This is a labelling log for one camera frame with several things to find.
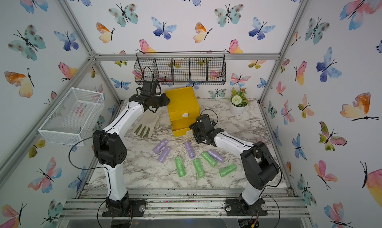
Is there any yellow drawer cabinet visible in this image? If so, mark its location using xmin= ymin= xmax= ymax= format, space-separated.
xmin=165 ymin=87 xmax=200 ymax=137

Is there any green bag roll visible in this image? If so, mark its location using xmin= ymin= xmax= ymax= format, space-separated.
xmin=219 ymin=164 xmax=237 ymax=177
xmin=201 ymin=151 xmax=217 ymax=167
xmin=193 ymin=158 xmax=205 ymax=178
xmin=175 ymin=156 xmax=186 ymax=177

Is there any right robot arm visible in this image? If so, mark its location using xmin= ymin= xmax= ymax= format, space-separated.
xmin=189 ymin=114 xmax=281 ymax=206

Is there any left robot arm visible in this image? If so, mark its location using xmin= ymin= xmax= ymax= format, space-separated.
xmin=93 ymin=80 xmax=170 ymax=202

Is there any purple bag roll right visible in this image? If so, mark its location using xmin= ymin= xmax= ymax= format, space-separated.
xmin=208 ymin=149 xmax=224 ymax=162

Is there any purple bag roll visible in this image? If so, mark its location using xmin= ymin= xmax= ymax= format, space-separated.
xmin=153 ymin=139 xmax=169 ymax=154
xmin=185 ymin=141 xmax=196 ymax=159
xmin=158 ymin=146 xmax=171 ymax=163
xmin=208 ymin=149 xmax=224 ymax=162

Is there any purple bag roll middle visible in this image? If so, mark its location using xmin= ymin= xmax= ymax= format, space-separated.
xmin=185 ymin=141 xmax=196 ymax=159

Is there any white green work glove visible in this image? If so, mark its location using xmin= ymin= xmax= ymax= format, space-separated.
xmin=133 ymin=110 xmax=163 ymax=138

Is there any purple bag roll upper left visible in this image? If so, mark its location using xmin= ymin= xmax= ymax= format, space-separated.
xmin=153 ymin=139 xmax=169 ymax=154

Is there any potted artificial plant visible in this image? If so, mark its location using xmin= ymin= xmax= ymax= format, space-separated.
xmin=230 ymin=87 xmax=249 ymax=116

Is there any purple bag roll lower left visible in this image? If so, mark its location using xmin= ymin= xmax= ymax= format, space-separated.
xmin=158 ymin=146 xmax=171 ymax=163

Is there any black wire wall basket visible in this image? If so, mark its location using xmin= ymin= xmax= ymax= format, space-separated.
xmin=133 ymin=51 xmax=226 ymax=86

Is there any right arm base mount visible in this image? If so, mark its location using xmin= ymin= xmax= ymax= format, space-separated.
xmin=224 ymin=197 xmax=268 ymax=217

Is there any white mesh wall basket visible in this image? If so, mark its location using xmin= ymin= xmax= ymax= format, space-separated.
xmin=38 ymin=87 xmax=104 ymax=146

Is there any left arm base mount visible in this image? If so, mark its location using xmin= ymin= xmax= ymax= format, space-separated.
xmin=102 ymin=194 xmax=146 ymax=218

